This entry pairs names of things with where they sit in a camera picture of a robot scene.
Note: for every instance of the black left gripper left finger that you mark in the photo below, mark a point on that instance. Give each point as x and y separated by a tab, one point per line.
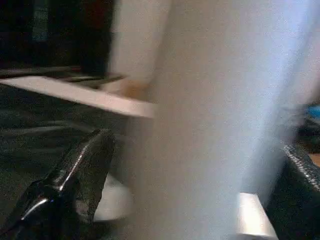
65	195

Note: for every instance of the white flat board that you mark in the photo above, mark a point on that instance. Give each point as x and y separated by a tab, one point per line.
85	95

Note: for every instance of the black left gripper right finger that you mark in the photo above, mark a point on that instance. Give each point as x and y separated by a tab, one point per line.
297	195

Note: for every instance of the white plastic table leg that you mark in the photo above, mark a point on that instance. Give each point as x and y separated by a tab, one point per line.
220	120
137	40

